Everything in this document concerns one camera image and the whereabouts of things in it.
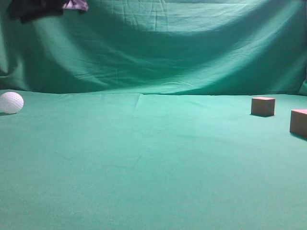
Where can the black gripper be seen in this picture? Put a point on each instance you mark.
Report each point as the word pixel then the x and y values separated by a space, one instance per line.
pixel 30 10

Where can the white dimpled golf ball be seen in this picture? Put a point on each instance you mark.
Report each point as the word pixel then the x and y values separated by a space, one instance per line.
pixel 11 102

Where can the brown wooden cube block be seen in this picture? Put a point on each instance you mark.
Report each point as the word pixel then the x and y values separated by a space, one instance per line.
pixel 263 106

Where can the brown cube block at edge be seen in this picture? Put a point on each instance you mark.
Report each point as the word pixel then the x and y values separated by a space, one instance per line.
pixel 298 122

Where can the green cloth backdrop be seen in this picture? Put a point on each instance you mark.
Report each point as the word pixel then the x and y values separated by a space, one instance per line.
pixel 137 116

